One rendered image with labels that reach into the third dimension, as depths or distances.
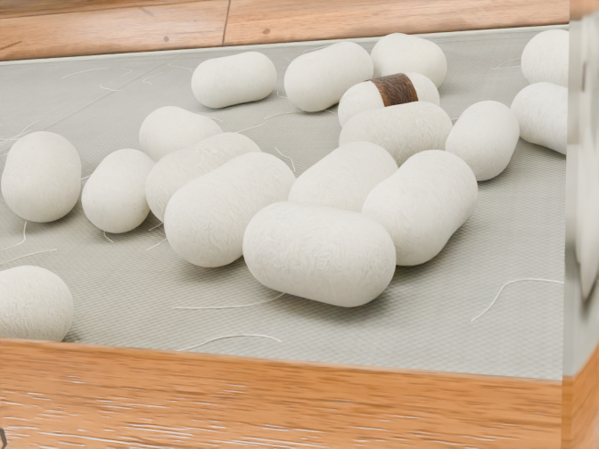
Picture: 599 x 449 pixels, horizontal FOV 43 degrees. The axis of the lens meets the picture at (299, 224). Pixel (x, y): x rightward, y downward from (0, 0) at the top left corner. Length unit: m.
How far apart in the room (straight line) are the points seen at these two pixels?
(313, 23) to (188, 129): 0.20
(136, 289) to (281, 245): 0.04
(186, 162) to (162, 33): 0.26
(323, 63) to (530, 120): 0.09
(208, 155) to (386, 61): 0.11
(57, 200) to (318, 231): 0.09
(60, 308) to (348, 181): 0.07
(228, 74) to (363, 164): 0.13
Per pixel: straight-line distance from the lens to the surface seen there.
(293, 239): 0.15
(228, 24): 0.43
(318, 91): 0.28
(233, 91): 0.30
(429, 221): 0.16
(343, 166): 0.18
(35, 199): 0.22
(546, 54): 0.27
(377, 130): 0.21
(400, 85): 0.24
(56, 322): 0.16
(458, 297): 0.16
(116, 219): 0.20
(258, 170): 0.18
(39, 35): 0.50
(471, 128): 0.21
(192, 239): 0.17
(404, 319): 0.15
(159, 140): 0.24
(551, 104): 0.22
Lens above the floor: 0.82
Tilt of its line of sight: 25 degrees down
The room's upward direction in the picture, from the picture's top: 8 degrees counter-clockwise
